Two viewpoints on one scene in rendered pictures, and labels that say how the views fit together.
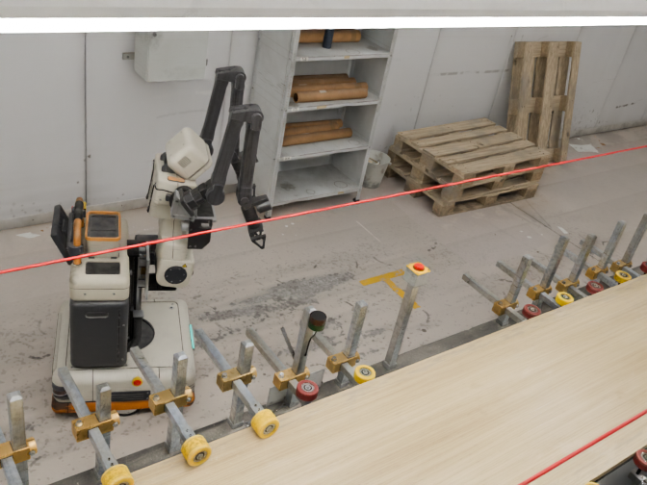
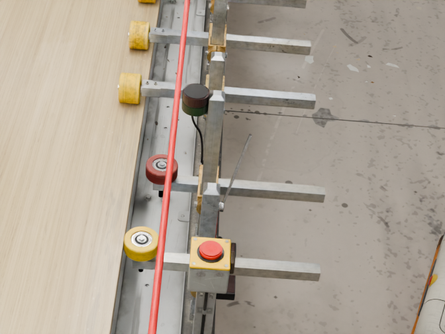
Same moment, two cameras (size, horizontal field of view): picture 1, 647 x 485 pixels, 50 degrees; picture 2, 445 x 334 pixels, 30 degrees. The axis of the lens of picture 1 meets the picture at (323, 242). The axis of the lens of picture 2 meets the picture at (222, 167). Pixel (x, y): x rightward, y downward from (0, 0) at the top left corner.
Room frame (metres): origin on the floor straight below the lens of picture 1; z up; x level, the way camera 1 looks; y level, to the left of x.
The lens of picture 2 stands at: (2.92, -1.13, 2.31)
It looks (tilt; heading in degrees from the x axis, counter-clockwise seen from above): 43 degrees down; 129
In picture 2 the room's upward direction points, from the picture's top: 6 degrees clockwise
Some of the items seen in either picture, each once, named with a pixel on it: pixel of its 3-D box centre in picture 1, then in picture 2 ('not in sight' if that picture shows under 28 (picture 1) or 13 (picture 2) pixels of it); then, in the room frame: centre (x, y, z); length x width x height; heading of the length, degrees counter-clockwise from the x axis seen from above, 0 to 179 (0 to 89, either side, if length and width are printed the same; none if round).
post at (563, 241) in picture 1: (548, 276); not in sight; (2.97, -1.13, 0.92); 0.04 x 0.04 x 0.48; 41
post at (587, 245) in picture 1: (575, 272); not in sight; (3.14, -1.32, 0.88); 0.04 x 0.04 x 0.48; 41
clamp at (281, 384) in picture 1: (292, 377); (206, 190); (1.96, 0.01, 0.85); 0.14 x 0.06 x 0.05; 131
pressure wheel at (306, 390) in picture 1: (305, 397); (161, 179); (1.86, -0.05, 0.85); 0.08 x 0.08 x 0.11
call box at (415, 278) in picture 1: (416, 275); (208, 266); (2.32, -0.39, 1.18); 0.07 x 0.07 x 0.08; 41
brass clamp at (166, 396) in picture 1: (170, 398); (216, 44); (1.63, 0.39, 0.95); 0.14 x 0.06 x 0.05; 131
